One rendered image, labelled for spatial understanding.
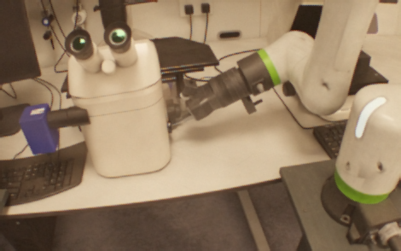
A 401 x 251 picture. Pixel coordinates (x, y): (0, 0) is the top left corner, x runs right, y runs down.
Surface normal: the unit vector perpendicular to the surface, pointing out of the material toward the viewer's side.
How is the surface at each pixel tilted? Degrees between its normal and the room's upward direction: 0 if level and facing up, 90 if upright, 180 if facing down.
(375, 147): 89
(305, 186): 0
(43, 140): 90
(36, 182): 5
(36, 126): 90
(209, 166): 0
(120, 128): 91
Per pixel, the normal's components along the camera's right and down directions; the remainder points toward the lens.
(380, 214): -0.04, -0.80
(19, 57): 0.18, 0.52
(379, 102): -0.31, -0.70
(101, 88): 0.11, -0.07
